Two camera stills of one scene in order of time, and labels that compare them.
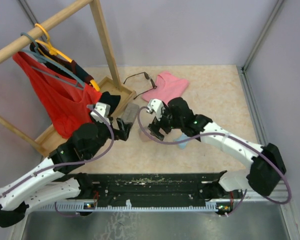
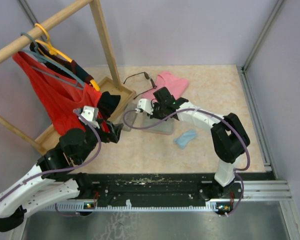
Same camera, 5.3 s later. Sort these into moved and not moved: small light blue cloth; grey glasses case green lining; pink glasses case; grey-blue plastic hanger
Moved: pink glasses case
Not moved: grey glasses case green lining; small light blue cloth; grey-blue plastic hanger
